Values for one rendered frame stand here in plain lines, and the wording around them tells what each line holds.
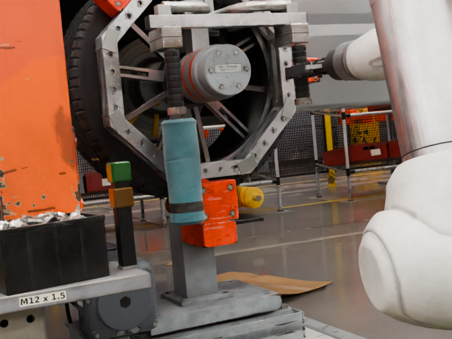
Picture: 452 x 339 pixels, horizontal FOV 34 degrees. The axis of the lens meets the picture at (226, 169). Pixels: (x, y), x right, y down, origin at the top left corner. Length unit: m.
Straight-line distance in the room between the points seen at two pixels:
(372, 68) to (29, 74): 0.70
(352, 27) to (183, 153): 0.95
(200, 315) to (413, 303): 1.24
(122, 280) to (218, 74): 0.65
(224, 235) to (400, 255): 1.16
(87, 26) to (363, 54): 0.76
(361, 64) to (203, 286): 0.88
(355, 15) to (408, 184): 1.69
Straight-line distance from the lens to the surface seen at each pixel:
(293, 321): 2.18
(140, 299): 1.83
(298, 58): 1.88
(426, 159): 0.93
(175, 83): 1.72
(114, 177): 1.46
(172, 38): 1.74
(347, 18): 2.56
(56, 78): 1.60
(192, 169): 1.83
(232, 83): 1.87
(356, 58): 1.61
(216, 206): 1.99
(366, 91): 2.57
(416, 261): 0.88
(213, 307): 2.09
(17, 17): 1.60
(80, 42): 1.99
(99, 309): 1.80
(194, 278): 2.16
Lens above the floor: 0.70
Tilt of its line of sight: 3 degrees down
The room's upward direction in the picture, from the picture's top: 5 degrees counter-clockwise
